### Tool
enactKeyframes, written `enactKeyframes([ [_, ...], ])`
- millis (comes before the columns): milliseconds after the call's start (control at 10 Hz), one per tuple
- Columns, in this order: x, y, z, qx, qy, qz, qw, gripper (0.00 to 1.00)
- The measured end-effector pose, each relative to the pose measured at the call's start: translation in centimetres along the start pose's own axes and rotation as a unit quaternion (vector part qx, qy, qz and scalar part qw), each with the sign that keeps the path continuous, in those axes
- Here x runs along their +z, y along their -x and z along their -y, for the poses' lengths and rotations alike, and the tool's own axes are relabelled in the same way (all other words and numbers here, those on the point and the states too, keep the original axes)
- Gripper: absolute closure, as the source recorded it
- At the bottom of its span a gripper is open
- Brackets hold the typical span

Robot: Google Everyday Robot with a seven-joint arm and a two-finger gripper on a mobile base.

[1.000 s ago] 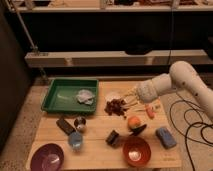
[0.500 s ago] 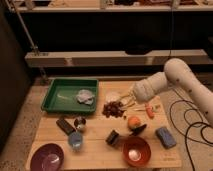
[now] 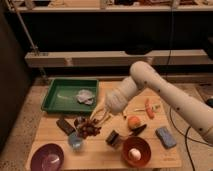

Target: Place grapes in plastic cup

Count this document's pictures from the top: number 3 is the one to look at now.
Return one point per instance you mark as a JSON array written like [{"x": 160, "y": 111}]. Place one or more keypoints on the white fabric-covered gripper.
[{"x": 116, "y": 100}]

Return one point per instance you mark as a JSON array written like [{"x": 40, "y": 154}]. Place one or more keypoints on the dark red grape bunch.
[{"x": 87, "y": 127}]

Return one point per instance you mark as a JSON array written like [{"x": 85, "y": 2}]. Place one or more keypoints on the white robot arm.
[{"x": 197, "y": 114}]

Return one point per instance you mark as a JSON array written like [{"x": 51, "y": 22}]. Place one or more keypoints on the small metal cup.
[{"x": 78, "y": 120}]

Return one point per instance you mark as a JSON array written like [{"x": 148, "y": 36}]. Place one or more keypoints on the dark small box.
[{"x": 111, "y": 139}]

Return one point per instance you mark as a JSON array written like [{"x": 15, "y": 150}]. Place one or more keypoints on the orange fruit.
[{"x": 133, "y": 122}]

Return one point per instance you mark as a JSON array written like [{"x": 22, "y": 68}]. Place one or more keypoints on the green plastic tray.
[{"x": 61, "y": 96}]

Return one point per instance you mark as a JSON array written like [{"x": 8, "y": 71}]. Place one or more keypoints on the dark eggplant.
[{"x": 138, "y": 130}]

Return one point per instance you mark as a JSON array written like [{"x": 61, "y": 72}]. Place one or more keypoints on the dark chocolate bar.
[{"x": 65, "y": 126}]

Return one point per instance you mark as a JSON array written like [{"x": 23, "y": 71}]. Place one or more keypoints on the orange bowl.
[{"x": 142, "y": 146}]

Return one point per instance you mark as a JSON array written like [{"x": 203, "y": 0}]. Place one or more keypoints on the orange carrot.
[{"x": 148, "y": 109}]

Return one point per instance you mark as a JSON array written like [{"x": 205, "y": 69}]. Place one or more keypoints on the white egg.
[{"x": 134, "y": 154}]

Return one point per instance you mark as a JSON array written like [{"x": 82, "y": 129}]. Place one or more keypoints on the blue sponge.
[{"x": 165, "y": 137}]

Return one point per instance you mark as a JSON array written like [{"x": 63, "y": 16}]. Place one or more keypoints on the black object on shelf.
[{"x": 138, "y": 46}]

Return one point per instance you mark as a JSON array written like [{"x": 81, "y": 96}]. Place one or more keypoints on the purple bowl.
[{"x": 48, "y": 157}]

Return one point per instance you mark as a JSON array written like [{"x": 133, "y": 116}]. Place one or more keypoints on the metal diagonal pole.
[{"x": 18, "y": 25}]

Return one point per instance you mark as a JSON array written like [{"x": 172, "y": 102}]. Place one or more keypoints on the white lower shelf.
[{"x": 116, "y": 58}]

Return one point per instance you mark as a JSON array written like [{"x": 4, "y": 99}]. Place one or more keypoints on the white shelf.
[
  {"x": 116, "y": 58},
  {"x": 108, "y": 6}
]

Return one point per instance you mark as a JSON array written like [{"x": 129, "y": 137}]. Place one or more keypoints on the white upper shelf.
[{"x": 108, "y": 6}]

